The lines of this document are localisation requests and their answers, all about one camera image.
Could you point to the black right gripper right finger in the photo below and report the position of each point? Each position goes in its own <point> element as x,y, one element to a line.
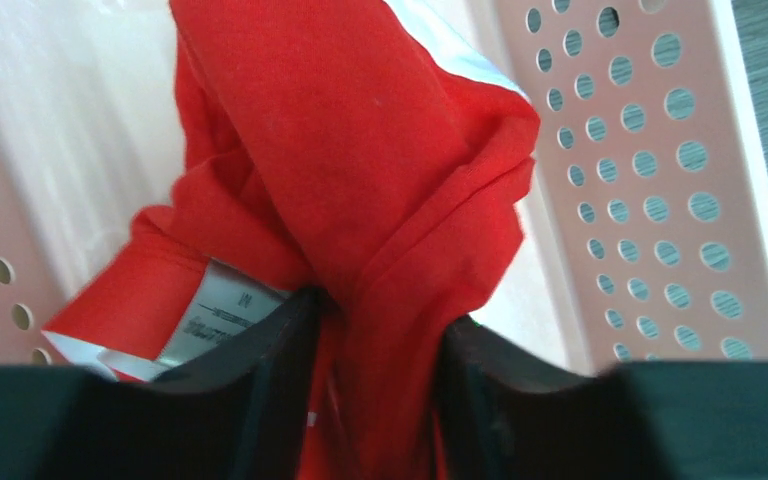
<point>507,414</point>

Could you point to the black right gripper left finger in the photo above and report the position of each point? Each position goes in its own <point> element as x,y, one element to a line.
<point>238,411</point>

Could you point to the pink basket near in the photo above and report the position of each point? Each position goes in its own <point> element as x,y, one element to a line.
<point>647,224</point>

